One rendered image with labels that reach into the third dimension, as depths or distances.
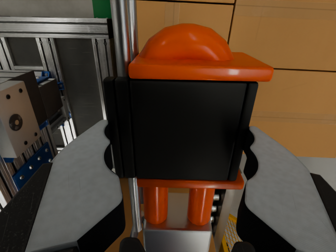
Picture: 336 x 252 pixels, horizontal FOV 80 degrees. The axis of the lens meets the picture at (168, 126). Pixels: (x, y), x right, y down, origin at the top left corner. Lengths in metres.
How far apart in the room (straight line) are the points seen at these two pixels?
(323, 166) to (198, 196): 1.98
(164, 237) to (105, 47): 1.05
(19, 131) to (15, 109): 0.05
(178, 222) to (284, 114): 0.83
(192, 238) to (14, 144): 0.40
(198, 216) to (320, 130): 0.95
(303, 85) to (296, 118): 0.15
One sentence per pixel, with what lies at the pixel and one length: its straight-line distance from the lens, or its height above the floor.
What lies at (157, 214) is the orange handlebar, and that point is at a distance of 0.19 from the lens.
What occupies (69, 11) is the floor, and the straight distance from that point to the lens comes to 1.44.
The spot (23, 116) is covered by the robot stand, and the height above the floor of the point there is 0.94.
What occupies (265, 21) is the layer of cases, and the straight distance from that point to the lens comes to 0.84.
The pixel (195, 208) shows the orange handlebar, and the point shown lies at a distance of 0.19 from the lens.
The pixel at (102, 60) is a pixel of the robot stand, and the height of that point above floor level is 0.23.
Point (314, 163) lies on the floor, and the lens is 2.06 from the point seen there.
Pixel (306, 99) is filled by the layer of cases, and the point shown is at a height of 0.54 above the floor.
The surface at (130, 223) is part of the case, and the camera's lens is 0.85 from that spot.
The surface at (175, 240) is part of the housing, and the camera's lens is 0.21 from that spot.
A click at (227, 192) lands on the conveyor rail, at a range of 1.09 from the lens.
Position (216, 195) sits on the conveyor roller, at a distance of 1.18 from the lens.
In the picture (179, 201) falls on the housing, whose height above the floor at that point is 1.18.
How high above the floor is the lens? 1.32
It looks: 61 degrees down
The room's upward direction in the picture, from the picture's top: 179 degrees counter-clockwise
